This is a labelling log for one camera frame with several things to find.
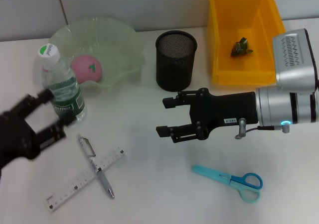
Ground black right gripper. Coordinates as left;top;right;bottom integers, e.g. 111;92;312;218
156;87;260;144

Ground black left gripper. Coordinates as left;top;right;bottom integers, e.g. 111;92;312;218
0;88;75;171

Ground clear water bottle green label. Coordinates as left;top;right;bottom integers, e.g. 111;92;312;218
37;43;88;121

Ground pink peach ball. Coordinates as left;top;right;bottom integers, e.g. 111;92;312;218
70;54;103;83

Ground blue scissors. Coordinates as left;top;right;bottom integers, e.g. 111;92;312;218
191;164;264;204

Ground green plastic wrapper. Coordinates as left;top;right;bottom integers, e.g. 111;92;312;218
231;36;254;58

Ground black mesh pen cup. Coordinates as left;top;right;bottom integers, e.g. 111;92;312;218
155;30;198;93

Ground silver ballpoint pen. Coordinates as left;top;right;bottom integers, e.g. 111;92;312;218
77;135;116;199

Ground clear plastic ruler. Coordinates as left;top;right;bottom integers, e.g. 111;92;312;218
43;146;127;214

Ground translucent green glass fruit plate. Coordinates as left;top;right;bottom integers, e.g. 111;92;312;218
33;16;147;88

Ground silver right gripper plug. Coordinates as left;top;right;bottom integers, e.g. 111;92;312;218
235;118;247;140

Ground yellow plastic storage bin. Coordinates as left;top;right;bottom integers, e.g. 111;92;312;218
208;0;287;86

